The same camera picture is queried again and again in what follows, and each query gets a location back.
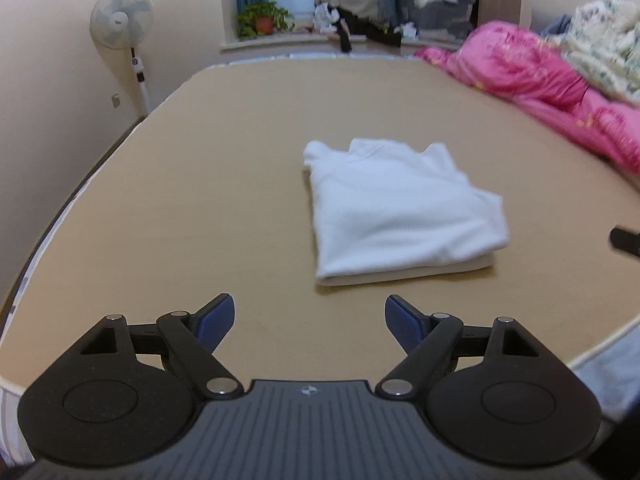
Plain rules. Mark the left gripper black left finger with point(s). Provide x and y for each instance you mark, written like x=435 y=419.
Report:
x=122 y=392

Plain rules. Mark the pink floral quilt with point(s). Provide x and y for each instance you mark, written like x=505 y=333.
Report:
x=518 y=66

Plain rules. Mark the potted green plant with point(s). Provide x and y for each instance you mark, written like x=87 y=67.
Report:
x=263 y=18

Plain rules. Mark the white small garment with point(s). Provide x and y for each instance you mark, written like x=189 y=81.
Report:
x=383 y=211

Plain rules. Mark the clear plastic storage bin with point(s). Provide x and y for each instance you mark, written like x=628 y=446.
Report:
x=440 y=20

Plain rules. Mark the pale green floral quilt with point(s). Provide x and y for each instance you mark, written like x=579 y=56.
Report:
x=600 y=40

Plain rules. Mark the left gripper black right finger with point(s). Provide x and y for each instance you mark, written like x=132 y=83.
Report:
x=494 y=393

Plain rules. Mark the white standing fan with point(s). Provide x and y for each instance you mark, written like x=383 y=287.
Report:
x=122 y=25

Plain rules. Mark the pile of dark clothes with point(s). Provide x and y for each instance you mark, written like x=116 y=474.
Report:
x=375 y=20

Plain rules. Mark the beige bed mattress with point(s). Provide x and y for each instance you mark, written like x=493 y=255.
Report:
x=209 y=195

